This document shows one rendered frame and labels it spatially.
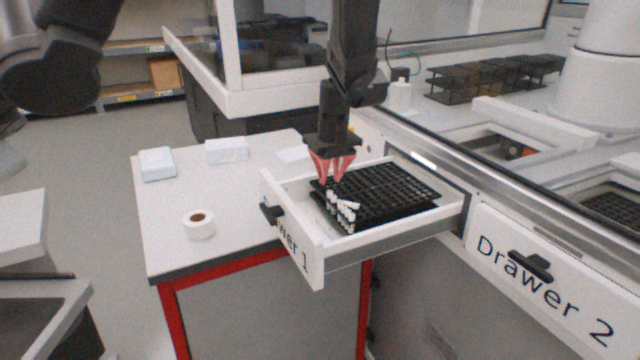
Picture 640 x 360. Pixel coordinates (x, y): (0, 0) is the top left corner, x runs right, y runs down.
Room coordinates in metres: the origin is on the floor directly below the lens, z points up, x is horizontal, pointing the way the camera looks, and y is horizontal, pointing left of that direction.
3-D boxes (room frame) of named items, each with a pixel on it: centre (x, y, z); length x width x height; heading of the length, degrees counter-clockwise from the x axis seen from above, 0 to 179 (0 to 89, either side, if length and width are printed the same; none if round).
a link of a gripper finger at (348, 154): (0.67, -0.02, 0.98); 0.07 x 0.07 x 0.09; 26
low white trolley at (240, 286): (0.99, 0.23, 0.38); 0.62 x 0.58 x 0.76; 26
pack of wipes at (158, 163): (1.05, 0.50, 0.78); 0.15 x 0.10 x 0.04; 25
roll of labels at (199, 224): (0.73, 0.29, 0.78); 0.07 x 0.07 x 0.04
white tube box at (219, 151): (1.13, 0.30, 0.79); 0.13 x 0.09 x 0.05; 107
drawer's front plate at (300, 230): (0.61, 0.07, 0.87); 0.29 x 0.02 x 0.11; 26
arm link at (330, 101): (0.67, -0.03, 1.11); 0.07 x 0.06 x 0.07; 121
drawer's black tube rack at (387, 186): (0.70, -0.11, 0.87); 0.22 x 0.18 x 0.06; 116
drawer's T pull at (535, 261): (0.46, -0.34, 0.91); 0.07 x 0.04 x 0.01; 26
